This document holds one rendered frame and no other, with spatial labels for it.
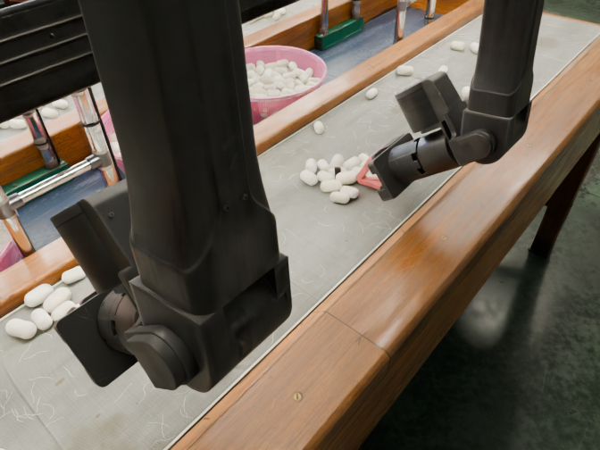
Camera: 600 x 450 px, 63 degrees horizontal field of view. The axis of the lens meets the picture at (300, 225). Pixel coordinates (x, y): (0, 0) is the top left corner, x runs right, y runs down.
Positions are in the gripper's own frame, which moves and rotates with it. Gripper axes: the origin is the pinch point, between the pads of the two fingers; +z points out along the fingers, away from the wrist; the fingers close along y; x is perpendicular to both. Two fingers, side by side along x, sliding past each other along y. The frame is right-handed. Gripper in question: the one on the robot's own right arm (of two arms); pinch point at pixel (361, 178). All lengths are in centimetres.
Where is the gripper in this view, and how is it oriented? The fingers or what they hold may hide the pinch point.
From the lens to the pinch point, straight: 81.3
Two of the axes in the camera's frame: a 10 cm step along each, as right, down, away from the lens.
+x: 5.1, 8.3, 2.0
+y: -6.5, 5.3, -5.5
